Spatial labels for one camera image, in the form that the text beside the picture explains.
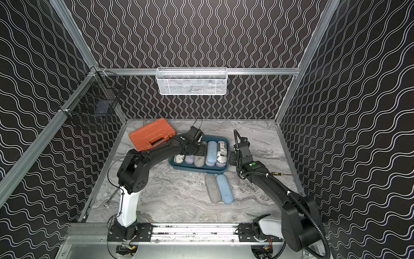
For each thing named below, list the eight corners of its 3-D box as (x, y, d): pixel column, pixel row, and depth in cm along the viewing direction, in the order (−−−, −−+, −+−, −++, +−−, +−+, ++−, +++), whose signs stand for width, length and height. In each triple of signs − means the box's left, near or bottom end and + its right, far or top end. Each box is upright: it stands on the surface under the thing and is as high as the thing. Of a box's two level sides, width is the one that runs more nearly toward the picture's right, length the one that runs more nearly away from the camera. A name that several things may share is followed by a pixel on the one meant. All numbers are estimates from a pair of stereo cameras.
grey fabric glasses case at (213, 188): (211, 204, 85) (211, 202, 82) (204, 177, 94) (204, 175, 92) (222, 201, 86) (222, 199, 83) (214, 175, 95) (214, 172, 93)
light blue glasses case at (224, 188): (223, 205, 84) (223, 203, 83) (215, 177, 94) (215, 175, 92) (234, 202, 85) (234, 201, 83) (225, 175, 95) (225, 173, 93)
